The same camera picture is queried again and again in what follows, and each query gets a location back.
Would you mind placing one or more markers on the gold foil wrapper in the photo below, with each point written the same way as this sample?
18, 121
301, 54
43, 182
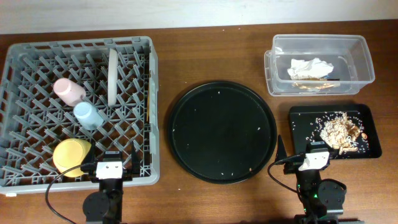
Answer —
317, 84

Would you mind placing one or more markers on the yellow bowl with food scraps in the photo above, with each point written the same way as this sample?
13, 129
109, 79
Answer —
70, 153

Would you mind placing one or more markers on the grey dishwasher rack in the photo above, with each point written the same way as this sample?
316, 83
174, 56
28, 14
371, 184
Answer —
34, 120

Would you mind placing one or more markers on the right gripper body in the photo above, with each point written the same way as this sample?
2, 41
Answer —
289, 168

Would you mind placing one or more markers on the white napkin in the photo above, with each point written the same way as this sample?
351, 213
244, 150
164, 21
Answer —
315, 68

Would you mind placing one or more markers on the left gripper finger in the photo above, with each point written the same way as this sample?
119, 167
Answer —
90, 157
135, 162

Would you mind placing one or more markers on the black rectangular tray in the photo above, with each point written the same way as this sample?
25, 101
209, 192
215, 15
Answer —
307, 122

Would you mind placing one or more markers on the grey plate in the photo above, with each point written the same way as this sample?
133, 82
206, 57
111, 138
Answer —
112, 77

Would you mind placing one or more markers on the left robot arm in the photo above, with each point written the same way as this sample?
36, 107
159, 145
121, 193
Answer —
105, 205

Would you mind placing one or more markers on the pink cup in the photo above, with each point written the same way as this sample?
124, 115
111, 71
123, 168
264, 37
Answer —
69, 92

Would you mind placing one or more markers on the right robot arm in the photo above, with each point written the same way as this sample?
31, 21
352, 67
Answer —
322, 199

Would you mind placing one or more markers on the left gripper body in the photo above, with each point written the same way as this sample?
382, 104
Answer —
128, 174

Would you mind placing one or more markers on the clear plastic bin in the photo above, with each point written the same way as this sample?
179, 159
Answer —
349, 54

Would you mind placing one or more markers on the round black tray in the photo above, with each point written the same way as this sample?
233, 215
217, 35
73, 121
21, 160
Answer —
221, 132

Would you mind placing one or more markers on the light blue cup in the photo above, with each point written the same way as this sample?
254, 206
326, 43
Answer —
88, 116

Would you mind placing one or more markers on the pile of food scraps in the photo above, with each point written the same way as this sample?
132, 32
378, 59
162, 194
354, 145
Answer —
339, 131

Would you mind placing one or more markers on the wooden chopstick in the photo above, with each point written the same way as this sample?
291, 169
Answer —
148, 107

